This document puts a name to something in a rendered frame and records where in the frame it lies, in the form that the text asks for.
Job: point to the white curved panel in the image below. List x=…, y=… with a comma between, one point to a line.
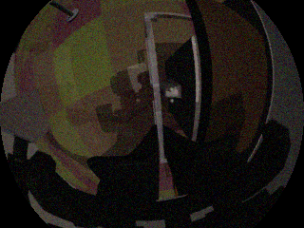
x=246, y=8

